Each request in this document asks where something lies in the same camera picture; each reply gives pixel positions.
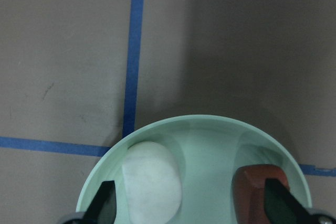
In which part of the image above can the brown steamed bun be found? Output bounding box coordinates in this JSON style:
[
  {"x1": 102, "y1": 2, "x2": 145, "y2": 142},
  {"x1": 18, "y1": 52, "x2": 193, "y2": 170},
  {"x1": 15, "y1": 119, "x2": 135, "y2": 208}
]
[{"x1": 232, "y1": 164, "x2": 290, "y2": 223}]

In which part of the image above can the white steamed bun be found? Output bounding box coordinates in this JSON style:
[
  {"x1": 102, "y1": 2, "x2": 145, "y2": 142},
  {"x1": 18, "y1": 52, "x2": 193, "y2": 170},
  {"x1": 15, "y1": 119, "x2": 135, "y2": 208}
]
[{"x1": 122, "y1": 142, "x2": 182, "y2": 223}]

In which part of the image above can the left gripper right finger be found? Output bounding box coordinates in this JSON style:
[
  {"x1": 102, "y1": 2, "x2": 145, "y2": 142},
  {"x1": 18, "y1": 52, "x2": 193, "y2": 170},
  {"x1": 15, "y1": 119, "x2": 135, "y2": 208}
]
[{"x1": 264, "y1": 178, "x2": 310, "y2": 224}]

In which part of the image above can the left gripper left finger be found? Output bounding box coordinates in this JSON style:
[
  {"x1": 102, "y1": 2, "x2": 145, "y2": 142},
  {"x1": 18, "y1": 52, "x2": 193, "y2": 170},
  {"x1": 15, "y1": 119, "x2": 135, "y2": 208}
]
[{"x1": 82, "y1": 180, "x2": 116, "y2": 224}]

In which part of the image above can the light green plate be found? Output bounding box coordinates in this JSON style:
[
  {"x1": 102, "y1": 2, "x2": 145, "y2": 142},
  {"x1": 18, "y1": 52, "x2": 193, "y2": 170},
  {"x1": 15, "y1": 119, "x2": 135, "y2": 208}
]
[{"x1": 76, "y1": 115, "x2": 312, "y2": 223}]

